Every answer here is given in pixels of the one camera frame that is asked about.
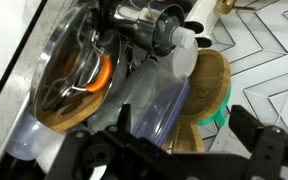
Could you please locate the white bowl in rack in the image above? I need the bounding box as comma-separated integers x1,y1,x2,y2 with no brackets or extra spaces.
157,38,199,78

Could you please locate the glass pan lid orange handle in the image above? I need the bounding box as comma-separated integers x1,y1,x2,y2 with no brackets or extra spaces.
30,0,113,122

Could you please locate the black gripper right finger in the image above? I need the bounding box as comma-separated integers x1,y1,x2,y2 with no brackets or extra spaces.
229,105,288,180

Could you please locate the clear plastic lunchbox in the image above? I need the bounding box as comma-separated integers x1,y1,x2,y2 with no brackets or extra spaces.
88,60,182,133

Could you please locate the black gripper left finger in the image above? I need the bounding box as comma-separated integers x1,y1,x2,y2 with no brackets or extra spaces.
47,104,198,180

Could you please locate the green silicone utensil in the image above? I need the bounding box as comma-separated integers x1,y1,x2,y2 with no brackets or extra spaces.
198,89,231,127

